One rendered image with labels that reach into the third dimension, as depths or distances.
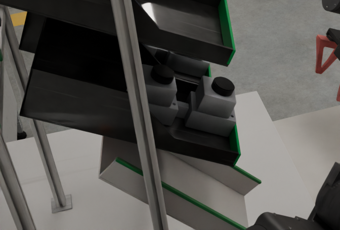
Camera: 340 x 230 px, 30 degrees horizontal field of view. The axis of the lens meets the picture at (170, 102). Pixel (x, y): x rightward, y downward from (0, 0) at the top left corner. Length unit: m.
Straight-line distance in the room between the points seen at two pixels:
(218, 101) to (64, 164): 0.61
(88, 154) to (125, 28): 0.73
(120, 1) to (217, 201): 0.44
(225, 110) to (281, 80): 2.11
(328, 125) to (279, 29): 1.93
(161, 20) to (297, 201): 0.59
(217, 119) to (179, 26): 0.15
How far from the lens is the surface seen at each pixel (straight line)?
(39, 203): 1.30
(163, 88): 0.80
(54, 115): 0.78
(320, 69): 1.31
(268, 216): 0.63
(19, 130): 2.81
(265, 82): 2.93
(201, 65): 0.96
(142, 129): 0.75
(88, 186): 1.31
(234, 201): 1.03
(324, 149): 1.34
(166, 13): 0.77
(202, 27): 0.78
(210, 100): 0.82
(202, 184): 1.00
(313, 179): 1.28
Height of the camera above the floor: 1.77
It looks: 38 degrees down
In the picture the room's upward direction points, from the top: 8 degrees counter-clockwise
